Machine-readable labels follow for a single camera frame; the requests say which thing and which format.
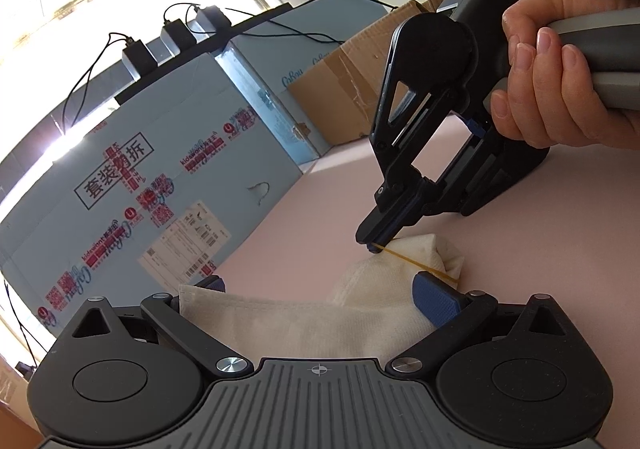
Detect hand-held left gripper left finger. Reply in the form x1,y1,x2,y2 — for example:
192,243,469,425
70,274,253,379

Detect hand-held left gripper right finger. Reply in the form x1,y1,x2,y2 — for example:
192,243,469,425
385,272,570,375

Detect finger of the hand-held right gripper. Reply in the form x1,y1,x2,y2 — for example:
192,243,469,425
356,32,460,252
400,128,507,231

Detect orange rubber band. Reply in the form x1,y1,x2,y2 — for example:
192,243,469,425
376,243,462,283

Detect white fabric shopping bag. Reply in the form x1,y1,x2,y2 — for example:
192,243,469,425
179,231,465,361

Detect person's right hand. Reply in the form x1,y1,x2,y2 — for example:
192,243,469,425
490,0,640,151

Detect torn brown cardboard box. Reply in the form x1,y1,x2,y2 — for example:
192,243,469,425
287,0,468,147

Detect narrow blue cardboard box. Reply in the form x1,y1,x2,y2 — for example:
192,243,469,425
215,0,401,165

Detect taped brown cardboard box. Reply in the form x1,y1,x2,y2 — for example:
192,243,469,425
0,359,36,435

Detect large blue cardboard box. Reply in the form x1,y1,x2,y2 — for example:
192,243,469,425
0,52,305,345

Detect black power adapter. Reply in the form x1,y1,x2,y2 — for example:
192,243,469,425
160,19,197,57
121,40,158,80
195,5,233,33

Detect black power cable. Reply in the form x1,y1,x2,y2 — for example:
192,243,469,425
0,278,40,366

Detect black adapter cable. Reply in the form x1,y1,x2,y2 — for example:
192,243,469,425
222,0,401,47
62,32,133,135
162,2,202,28

